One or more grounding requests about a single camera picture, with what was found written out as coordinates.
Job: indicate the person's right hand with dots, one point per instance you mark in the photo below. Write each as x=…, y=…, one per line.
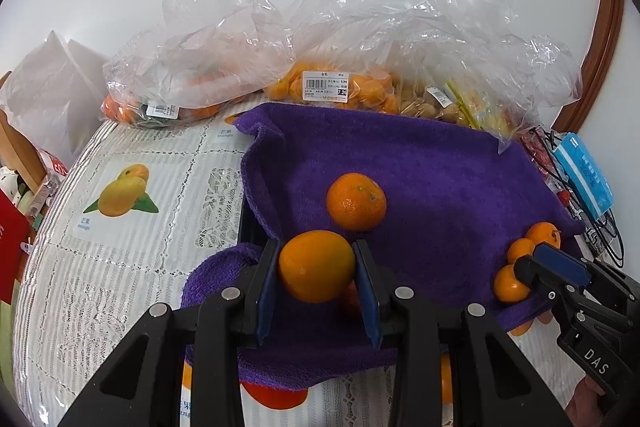
x=587, y=402

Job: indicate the white plastic bag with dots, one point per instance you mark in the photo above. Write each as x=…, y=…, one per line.
x=50, y=97

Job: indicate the wooden chair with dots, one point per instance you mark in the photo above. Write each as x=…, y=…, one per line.
x=22, y=162

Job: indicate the clear bag of kumquats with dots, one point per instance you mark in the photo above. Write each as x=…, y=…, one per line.
x=370, y=92

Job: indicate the clear bag of yellow fruit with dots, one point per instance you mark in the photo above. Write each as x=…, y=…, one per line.
x=480, y=107

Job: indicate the mandarin orange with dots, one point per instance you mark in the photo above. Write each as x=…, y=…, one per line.
x=520, y=249
x=356, y=202
x=542, y=234
x=316, y=266
x=510, y=283

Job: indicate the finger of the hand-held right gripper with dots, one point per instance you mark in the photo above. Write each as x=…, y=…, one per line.
x=530, y=274
x=560, y=262

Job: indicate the pile of cherry tomatoes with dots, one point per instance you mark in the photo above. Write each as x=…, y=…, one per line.
x=537, y=152

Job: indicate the fruit printed tablecloth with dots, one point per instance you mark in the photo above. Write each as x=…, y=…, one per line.
x=150, y=267

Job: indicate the purple towel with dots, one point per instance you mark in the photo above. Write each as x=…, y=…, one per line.
x=425, y=167

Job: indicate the green bedsheet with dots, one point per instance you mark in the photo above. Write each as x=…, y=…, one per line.
x=7, y=342

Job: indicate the brown wooden door frame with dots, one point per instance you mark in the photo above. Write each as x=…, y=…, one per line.
x=600, y=57

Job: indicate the small red fruit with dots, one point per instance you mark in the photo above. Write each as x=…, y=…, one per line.
x=351, y=299

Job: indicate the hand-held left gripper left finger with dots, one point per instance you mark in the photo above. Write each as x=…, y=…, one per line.
x=265, y=297

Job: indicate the clear bag of longans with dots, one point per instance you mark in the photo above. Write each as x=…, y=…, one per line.
x=425, y=107

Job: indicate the red paper bag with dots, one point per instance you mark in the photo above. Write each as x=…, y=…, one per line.
x=10, y=247

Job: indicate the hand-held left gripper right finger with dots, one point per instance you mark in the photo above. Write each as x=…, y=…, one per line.
x=367, y=297

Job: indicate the black tray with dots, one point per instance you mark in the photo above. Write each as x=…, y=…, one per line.
x=248, y=229

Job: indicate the blue tissue box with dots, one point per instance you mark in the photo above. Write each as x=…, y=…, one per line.
x=585, y=177

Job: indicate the clear bag of mandarins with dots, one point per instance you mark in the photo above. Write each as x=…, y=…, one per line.
x=150, y=72

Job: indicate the red cherry tomato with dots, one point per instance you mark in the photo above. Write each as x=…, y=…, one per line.
x=564, y=195

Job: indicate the red and white packet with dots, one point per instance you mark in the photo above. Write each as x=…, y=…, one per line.
x=57, y=167

